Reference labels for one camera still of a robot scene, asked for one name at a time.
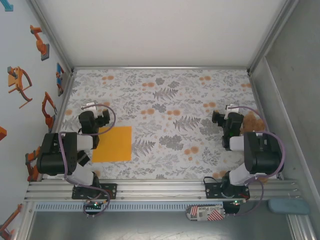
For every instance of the orange paper sheet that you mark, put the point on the orange paper sheet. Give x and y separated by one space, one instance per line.
115 145

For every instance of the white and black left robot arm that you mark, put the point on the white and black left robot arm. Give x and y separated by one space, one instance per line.
57 160

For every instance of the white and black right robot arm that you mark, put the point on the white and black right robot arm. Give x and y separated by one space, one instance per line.
262 157

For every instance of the brown teddy bear plush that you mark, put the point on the brown teddy bear plush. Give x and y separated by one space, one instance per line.
252 122

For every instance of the floral printed tablecloth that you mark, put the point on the floral printed tablecloth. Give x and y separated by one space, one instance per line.
175 160

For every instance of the small circuit board green LED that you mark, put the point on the small circuit board green LED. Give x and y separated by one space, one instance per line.
95 205
237 203

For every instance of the blue-grey oval pad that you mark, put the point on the blue-grey oval pad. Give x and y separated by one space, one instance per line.
287 207

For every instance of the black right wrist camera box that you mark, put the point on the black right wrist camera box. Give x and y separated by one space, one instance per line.
218 117

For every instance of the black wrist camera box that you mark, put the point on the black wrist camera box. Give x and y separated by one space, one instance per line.
105 116
218 117

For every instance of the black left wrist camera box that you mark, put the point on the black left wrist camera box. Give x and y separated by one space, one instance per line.
105 116

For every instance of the aluminium frame bar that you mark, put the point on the aluminium frame bar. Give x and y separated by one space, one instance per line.
58 120
251 78
26 220
300 228

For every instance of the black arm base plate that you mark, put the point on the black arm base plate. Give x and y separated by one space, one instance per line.
112 191
211 192

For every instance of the aluminium frame crossbar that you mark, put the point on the aluminium frame crossbar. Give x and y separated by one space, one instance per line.
160 68

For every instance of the aluminium frame post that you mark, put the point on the aluminium frame post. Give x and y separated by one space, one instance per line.
272 35
52 35

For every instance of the aluminium mounting rail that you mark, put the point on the aluminium mounting rail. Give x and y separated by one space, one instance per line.
160 193

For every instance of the blue wall figure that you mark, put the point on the blue wall figure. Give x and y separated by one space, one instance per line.
8 7

